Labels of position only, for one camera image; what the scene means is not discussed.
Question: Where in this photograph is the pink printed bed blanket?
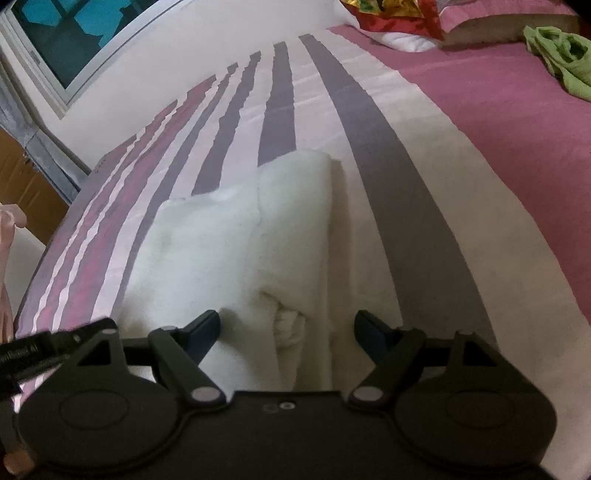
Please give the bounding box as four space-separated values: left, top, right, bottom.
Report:
331 26 590 316

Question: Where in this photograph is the window with white frame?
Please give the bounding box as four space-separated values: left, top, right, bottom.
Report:
1 0 182 117

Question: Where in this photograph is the white knit sweater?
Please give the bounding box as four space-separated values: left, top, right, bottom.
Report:
108 148 403 398

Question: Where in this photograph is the striped bed sheet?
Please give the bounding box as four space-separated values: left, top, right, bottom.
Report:
17 26 590 479

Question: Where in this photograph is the pink beige striped pillow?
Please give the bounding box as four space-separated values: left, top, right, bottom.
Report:
437 0 580 47

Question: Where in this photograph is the brown wooden door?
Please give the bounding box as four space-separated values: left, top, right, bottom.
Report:
0 130 68 245

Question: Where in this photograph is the grey curtain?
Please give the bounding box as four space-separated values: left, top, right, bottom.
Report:
1 66 88 205

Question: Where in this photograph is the folded green cloth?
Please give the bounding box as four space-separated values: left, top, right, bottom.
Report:
523 26 590 102

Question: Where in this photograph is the colourful satin pillow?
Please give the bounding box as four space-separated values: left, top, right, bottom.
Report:
337 0 444 40

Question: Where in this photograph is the light pink hanging garment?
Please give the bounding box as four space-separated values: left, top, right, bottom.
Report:
0 204 28 342

